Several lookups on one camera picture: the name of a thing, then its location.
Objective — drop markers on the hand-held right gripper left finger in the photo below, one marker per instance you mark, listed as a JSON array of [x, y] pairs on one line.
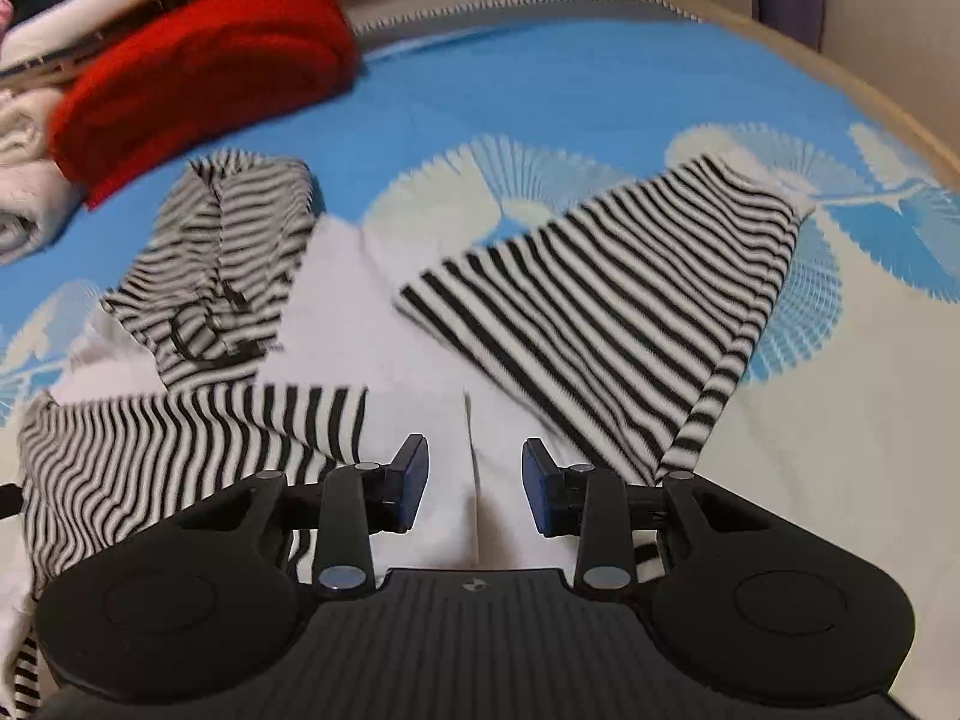
[[409, 481]]

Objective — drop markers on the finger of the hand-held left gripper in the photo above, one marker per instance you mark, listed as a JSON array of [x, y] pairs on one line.
[[7, 499]]

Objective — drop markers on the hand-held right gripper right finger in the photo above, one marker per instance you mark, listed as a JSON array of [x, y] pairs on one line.
[[535, 484]]

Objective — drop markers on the black white striped small shirt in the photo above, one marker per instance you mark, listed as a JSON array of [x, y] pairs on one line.
[[600, 300]]

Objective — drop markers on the white folded clothes stack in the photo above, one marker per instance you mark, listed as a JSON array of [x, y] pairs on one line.
[[30, 187]]

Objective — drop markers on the blue white printed bed sheet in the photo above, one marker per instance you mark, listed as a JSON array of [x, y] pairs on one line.
[[570, 97]]

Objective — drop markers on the red folded cloth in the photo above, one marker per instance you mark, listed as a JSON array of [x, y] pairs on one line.
[[217, 67]]

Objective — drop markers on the grey blanket with zigzag edge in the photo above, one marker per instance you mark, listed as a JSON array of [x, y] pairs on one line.
[[510, 6]]

